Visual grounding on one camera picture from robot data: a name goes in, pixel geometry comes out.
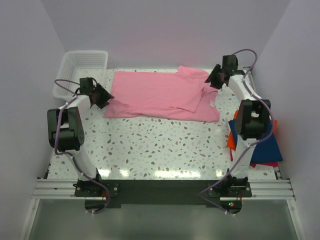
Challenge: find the aluminium rail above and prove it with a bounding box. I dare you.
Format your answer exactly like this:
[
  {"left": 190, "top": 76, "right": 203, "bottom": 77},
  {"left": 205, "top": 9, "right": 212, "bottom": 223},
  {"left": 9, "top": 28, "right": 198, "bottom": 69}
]
[
  {"left": 32, "top": 179, "right": 296, "bottom": 200},
  {"left": 244, "top": 65, "right": 283, "bottom": 180}
]

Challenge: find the red folded t shirt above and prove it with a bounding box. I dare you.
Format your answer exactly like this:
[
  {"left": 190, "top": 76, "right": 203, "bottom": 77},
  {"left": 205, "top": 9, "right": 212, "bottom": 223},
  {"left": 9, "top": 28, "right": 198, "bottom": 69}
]
[{"left": 229, "top": 149, "right": 279, "bottom": 168}]

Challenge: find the orange folded t shirt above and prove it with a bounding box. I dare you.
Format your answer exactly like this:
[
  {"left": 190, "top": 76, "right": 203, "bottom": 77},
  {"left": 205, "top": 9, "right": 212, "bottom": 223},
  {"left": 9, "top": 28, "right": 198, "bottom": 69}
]
[{"left": 227, "top": 110, "right": 278, "bottom": 152}]

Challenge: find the aluminium right side rail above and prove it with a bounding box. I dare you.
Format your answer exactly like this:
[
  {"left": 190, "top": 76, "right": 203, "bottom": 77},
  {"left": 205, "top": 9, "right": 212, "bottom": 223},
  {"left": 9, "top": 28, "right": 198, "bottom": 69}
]
[{"left": 244, "top": 65, "right": 283, "bottom": 180}]

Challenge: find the pink t shirt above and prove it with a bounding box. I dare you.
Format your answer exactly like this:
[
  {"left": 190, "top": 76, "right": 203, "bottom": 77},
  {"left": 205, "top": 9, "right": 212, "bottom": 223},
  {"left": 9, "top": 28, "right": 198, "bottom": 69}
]
[{"left": 104, "top": 66, "right": 220, "bottom": 123}]

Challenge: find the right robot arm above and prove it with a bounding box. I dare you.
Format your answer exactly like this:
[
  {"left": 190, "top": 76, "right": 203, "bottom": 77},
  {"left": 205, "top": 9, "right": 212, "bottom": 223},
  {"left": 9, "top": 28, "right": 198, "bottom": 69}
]
[{"left": 104, "top": 54, "right": 273, "bottom": 179}]

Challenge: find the blue folded t shirt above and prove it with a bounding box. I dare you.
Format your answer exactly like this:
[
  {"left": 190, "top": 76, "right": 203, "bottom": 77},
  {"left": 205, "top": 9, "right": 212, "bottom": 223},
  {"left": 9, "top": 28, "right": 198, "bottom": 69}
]
[{"left": 226, "top": 119, "right": 283, "bottom": 168}]

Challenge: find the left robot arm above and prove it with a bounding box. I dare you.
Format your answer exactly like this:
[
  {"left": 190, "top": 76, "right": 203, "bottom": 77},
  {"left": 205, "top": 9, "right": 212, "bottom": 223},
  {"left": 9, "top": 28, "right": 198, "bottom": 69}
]
[{"left": 47, "top": 77, "right": 114, "bottom": 196}]

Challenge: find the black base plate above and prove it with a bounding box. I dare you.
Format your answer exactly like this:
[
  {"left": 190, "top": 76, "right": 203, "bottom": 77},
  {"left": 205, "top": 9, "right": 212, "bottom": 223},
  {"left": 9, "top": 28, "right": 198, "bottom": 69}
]
[{"left": 73, "top": 179, "right": 252, "bottom": 213}]

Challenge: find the white plastic basket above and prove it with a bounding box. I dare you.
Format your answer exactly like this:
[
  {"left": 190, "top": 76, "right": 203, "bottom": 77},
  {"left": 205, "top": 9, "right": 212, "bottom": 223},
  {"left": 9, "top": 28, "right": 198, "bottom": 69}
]
[{"left": 52, "top": 50, "right": 108, "bottom": 102}]

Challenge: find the aluminium front rail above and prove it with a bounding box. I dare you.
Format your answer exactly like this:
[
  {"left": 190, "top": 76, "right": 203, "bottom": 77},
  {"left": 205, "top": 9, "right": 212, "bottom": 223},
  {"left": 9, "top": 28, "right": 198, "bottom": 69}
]
[{"left": 32, "top": 179, "right": 296, "bottom": 200}]

